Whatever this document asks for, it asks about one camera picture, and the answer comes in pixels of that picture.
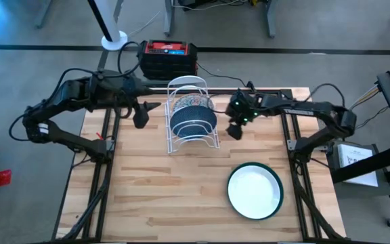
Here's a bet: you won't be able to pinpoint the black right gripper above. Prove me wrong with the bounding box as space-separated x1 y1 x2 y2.
227 91 262 140

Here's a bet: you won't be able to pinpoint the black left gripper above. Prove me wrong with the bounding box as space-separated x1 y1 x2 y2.
118 79 162 129

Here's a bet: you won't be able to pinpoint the white wire dish rack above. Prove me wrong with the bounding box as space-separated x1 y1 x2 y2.
164 75 221 155

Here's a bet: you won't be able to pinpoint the blue patterned plate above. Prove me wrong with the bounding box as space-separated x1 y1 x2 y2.
169 105 218 139

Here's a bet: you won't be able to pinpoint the floral plate with orange rim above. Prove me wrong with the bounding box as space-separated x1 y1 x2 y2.
173 94 215 111

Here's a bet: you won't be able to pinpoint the plain white plate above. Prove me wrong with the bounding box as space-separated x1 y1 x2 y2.
228 163 282 220

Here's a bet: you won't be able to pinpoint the green rimmed white plate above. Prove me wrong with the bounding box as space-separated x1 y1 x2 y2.
227 161 285 221

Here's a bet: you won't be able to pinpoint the red and black power station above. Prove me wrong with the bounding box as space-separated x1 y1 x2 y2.
137 39 198 81

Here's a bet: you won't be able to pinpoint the white tower fan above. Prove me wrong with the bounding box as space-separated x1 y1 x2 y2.
87 0 129 52

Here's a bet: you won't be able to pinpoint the grey desk leg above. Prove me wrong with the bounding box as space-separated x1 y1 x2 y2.
263 0 278 39
163 0 177 37
34 0 53 30

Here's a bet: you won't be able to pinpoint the white paper manual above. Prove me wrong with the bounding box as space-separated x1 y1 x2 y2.
337 144 379 188

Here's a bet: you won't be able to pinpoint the black power cable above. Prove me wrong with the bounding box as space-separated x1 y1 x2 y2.
196 62 255 92

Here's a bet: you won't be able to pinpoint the black aluminium table frame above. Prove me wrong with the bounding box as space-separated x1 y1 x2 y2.
56 81 348 243

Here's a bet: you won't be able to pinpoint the coloured cable bundle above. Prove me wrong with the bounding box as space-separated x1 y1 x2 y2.
349 84 390 129

